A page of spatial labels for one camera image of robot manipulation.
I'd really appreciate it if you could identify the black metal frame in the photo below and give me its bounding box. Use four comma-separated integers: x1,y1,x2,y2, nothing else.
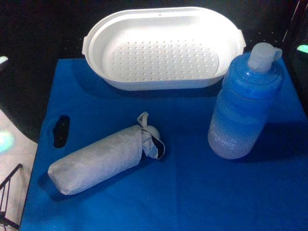
0,163,24,231

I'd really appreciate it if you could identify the white perforated oval basin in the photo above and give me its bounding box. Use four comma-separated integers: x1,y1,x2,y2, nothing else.
81,6,246,92

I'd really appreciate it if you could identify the blue water bottle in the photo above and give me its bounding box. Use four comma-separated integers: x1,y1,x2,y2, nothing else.
207,42,284,160

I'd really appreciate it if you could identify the grey umbrella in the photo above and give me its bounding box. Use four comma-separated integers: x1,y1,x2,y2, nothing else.
47,111,167,196

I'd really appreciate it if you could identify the blue table cloth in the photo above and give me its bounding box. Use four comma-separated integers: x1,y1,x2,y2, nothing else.
20,51,308,231

